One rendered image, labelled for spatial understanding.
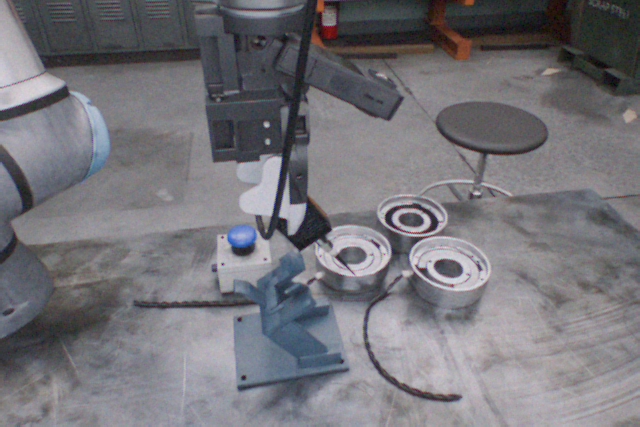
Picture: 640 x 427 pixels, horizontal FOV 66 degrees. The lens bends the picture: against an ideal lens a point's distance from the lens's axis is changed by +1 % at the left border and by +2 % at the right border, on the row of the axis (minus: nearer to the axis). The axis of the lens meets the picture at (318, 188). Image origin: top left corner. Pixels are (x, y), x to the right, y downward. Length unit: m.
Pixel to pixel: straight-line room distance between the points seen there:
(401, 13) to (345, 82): 4.21
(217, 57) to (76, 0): 3.57
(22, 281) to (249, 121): 0.42
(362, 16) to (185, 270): 3.93
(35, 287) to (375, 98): 0.51
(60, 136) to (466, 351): 0.56
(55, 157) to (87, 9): 3.30
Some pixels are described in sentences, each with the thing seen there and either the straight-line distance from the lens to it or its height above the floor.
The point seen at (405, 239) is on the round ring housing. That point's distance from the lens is 0.72.
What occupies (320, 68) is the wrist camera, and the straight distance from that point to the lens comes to 0.39.
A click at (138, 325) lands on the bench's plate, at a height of 0.80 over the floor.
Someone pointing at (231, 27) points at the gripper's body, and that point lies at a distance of 0.38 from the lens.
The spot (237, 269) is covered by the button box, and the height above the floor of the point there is 0.84.
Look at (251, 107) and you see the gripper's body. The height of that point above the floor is 1.13.
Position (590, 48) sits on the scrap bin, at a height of 0.17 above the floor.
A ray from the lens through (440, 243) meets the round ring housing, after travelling 0.73.
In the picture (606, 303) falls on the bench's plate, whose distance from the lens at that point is 0.77.
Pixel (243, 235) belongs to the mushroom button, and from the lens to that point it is 0.66.
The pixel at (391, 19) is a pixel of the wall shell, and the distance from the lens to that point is 4.59.
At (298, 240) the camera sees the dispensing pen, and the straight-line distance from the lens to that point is 0.49.
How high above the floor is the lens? 1.29
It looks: 34 degrees down
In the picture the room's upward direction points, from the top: straight up
